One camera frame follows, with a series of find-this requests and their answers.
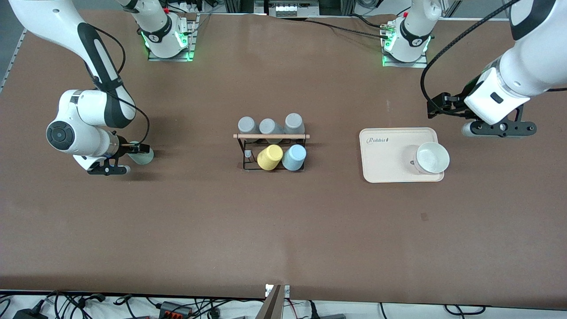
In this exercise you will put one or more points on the white socket power strip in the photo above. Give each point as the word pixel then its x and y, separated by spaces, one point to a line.
pixel 288 9

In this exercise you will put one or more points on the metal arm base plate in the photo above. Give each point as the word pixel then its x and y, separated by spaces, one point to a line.
pixel 423 64
pixel 191 42

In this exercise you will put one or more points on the white bowl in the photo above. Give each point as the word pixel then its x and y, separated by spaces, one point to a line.
pixel 432 157

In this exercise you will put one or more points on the light blue cup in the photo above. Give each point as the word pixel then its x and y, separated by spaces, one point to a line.
pixel 294 157

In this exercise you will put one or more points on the yellow cup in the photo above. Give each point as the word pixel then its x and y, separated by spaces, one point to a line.
pixel 269 157

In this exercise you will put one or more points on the grey cup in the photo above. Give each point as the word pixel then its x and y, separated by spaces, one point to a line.
pixel 294 123
pixel 247 125
pixel 268 126

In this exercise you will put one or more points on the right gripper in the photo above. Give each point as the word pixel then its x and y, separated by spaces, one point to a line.
pixel 124 150

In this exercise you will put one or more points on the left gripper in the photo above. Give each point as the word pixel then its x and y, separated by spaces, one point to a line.
pixel 460 100

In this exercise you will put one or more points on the black power adapter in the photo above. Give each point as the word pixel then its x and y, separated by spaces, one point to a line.
pixel 29 313

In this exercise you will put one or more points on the perforated metal rail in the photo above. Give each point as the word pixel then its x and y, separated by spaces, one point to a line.
pixel 13 60

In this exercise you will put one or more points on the mint green cup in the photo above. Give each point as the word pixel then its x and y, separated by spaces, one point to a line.
pixel 144 158

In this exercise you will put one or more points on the beige rectangular tray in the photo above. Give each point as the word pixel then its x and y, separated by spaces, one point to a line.
pixel 390 155

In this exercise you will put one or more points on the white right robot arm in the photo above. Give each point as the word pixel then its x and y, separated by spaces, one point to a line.
pixel 99 57

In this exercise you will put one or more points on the orange black connector block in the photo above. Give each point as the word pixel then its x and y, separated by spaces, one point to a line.
pixel 175 309

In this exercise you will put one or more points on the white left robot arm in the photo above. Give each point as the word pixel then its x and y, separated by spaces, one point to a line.
pixel 536 53

